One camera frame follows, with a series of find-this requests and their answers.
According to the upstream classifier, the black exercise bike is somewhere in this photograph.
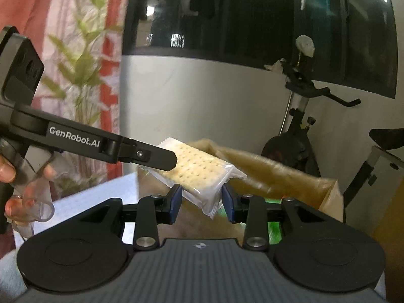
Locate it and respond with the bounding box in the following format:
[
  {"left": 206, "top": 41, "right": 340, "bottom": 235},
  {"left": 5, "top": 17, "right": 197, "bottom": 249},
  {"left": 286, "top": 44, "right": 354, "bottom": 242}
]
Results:
[{"left": 260, "top": 59, "right": 404, "bottom": 224}]

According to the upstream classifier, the crumpled white tissue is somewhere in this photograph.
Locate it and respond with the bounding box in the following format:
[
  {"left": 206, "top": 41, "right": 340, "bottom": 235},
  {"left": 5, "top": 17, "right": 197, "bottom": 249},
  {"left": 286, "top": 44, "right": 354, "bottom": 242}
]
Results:
[{"left": 263, "top": 58, "right": 286, "bottom": 74}]

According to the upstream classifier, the person's left hand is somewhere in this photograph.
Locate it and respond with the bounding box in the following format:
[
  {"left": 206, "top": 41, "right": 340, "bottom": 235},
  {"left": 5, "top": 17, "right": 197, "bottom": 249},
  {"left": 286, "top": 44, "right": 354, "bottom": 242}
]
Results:
[{"left": 0, "top": 155, "right": 59, "bottom": 237}]

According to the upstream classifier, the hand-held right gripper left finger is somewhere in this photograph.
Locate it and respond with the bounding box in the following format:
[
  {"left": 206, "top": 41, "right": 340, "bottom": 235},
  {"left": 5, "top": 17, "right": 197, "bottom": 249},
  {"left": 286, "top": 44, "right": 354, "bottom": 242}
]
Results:
[{"left": 77, "top": 184, "right": 184, "bottom": 252}]

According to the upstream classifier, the plastic-lined cardboard box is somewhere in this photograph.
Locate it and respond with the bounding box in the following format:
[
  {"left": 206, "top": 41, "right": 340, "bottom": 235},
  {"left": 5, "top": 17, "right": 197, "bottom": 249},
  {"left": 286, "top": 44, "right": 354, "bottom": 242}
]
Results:
[{"left": 138, "top": 138, "right": 345, "bottom": 250}]

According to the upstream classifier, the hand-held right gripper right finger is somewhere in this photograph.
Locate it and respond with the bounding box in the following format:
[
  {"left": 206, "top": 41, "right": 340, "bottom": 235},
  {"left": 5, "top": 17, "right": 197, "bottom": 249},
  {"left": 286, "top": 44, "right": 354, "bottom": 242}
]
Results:
[{"left": 221, "top": 185, "right": 329, "bottom": 252}]

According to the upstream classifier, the clear cracker packet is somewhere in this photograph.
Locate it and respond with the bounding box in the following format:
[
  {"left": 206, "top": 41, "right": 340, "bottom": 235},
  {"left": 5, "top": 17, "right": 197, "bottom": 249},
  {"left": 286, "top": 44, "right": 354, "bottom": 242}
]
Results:
[{"left": 137, "top": 137, "right": 247, "bottom": 220}]

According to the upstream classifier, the green snack packet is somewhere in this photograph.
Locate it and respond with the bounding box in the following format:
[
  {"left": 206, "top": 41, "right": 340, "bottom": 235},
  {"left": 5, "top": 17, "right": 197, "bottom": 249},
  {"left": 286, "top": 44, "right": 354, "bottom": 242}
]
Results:
[{"left": 241, "top": 196, "right": 283, "bottom": 244}]

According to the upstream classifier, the white plastic bag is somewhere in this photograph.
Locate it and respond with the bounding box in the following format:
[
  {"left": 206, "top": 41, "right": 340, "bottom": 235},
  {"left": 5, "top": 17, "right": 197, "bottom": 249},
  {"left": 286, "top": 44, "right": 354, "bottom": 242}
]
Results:
[{"left": 296, "top": 35, "right": 316, "bottom": 58}]

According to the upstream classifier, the dark window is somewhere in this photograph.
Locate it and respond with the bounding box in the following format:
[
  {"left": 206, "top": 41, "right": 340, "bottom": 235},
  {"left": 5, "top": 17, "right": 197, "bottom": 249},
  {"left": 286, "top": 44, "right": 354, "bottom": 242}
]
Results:
[{"left": 121, "top": 0, "right": 397, "bottom": 100}]

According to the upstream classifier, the blue plaid tablecloth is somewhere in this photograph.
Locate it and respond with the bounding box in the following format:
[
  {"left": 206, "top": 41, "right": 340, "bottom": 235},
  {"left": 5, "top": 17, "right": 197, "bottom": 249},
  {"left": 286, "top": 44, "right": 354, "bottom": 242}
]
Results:
[{"left": 0, "top": 173, "right": 143, "bottom": 302}]

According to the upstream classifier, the red leaf-print curtain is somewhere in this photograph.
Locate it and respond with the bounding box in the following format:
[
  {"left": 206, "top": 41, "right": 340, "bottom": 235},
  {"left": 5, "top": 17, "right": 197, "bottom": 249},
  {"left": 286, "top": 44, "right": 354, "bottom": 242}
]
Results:
[{"left": 0, "top": 0, "right": 136, "bottom": 196}]

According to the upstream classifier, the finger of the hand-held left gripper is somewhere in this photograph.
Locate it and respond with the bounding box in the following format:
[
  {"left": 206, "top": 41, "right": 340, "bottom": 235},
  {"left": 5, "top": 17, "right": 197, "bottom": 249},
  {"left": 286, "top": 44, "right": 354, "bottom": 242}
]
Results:
[{"left": 118, "top": 136, "right": 177, "bottom": 170}]

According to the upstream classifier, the wooden board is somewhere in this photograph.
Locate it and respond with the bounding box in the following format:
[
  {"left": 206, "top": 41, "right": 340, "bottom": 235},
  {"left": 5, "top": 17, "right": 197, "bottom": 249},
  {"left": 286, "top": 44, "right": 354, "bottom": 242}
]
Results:
[{"left": 369, "top": 177, "right": 404, "bottom": 303}]

